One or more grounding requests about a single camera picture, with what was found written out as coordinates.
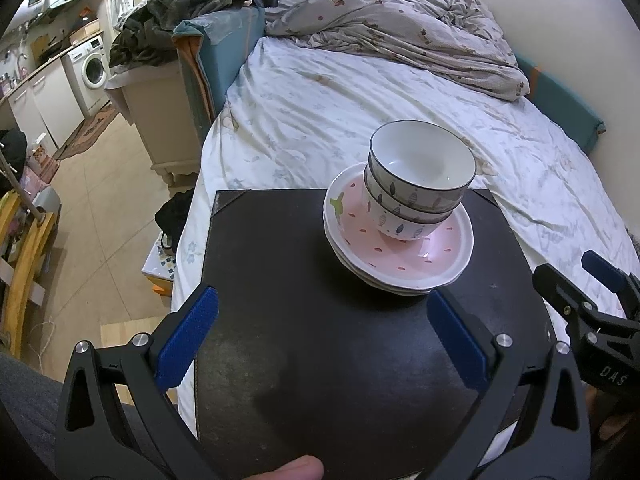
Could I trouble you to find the pink strawberry plate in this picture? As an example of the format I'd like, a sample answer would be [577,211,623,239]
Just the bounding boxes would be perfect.
[340,252,441,297]
[323,162,475,286]
[325,220,466,292]

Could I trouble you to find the black bag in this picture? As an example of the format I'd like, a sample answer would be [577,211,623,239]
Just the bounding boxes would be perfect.
[155,187,197,253]

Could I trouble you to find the white washing machine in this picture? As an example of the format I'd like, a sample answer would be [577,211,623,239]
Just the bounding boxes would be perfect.
[65,35,110,116]

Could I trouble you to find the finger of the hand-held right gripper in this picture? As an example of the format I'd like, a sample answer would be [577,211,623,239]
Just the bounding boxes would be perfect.
[532,262,603,333]
[581,250,640,318]

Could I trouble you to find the person's left hand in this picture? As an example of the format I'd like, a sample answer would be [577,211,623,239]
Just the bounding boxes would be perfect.
[248,455,325,480]

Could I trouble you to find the brown patterned rug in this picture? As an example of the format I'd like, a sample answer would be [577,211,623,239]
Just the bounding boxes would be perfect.
[52,105,121,161]

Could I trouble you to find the white kitchen cabinets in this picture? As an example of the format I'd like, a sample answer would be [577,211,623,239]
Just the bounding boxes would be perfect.
[7,62,86,148]

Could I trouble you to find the dark cloth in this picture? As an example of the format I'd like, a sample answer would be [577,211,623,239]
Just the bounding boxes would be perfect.
[0,129,28,171]

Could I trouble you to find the cream cabinet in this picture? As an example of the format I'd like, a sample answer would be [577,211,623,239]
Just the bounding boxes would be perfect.
[104,62,211,186]

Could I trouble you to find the teal cushioned chair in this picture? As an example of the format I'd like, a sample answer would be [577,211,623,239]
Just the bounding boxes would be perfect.
[172,5,266,133]

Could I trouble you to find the white printed tablecloth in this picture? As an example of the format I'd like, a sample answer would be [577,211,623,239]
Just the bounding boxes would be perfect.
[170,35,640,441]

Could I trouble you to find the person's grey trouser leg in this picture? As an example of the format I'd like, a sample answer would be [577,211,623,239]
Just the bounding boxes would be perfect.
[0,352,196,480]

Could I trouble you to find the teal padded bed panel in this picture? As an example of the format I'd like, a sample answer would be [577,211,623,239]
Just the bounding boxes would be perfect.
[515,52,607,158]

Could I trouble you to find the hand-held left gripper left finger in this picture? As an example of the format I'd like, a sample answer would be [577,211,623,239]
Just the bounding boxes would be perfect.
[54,285,221,480]

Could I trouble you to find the pile of dark clothes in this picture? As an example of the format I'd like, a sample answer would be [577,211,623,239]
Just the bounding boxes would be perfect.
[109,0,258,68]

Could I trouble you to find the yellow wooden rocker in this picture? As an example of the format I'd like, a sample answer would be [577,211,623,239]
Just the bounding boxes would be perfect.
[0,190,63,361]

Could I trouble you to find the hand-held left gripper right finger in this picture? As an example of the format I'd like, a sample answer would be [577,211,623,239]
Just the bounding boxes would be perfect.
[420,287,593,480]

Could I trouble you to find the white cable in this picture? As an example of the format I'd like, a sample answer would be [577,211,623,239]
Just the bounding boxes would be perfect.
[29,320,57,371]

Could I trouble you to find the patterned cardboard box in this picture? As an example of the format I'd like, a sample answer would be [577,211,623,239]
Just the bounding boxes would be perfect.
[141,247,178,296]

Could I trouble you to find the grey patterned duvet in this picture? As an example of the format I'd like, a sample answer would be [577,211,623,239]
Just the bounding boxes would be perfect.
[265,0,531,103]

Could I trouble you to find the white leaf print bowl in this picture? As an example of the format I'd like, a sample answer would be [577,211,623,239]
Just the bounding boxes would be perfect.
[369,120,476,213]
[363,165,468,226]
[367,200,453,242]

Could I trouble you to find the black leather mat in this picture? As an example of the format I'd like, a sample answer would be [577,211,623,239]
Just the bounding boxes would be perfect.
[195,187,556,478]

